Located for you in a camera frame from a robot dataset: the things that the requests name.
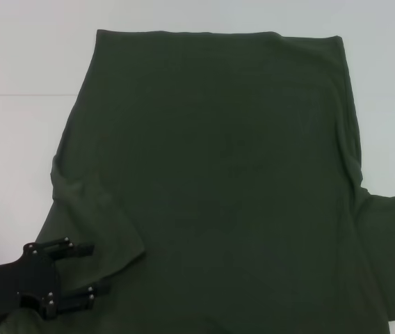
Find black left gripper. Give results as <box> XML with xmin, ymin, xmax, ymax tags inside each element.
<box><xmin>0</xmin><ymin>236</ymin><xmax>111</xmax><ymax>320</ymax></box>

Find dark green shirt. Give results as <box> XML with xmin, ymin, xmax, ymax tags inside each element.
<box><xmin>0</xmin><ymin>29</ymin><xmax>395</xmax><ymax>334</ymax></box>

